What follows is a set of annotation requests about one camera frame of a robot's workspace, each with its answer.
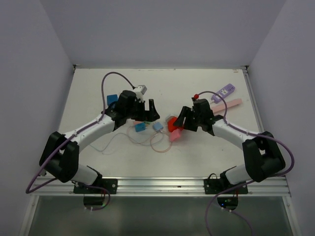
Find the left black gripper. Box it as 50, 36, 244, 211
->
126, 98, 159, 121

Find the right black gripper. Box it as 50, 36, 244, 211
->
174, 106, 203, 132

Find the orange cube socket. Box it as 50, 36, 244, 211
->
166, 116, 184, 133

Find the light blue usb charger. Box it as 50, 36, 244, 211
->
153, 122, 163, 132

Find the blue cube socket adapter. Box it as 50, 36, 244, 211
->
106, 94, 118, 107

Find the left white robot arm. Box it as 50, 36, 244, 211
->
39, 90, 160, 193

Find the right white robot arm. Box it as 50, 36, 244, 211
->
174, 99, 285, 193

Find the thin light blue cable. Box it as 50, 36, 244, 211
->
88, 127, 160, 155

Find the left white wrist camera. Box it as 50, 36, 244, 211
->
133, 85, 147, 99

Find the thin pink usb cable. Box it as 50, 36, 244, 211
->
126, 122, 173, 153

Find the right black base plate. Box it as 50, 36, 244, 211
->
203, 173, 249, 195

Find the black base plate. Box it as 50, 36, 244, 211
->
203, 173, 249, 195
73, 178, 118, 194

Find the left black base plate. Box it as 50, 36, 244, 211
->
73, 178, 118, 194

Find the aluminium mounting rail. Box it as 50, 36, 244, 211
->
19, 177, 291, 236

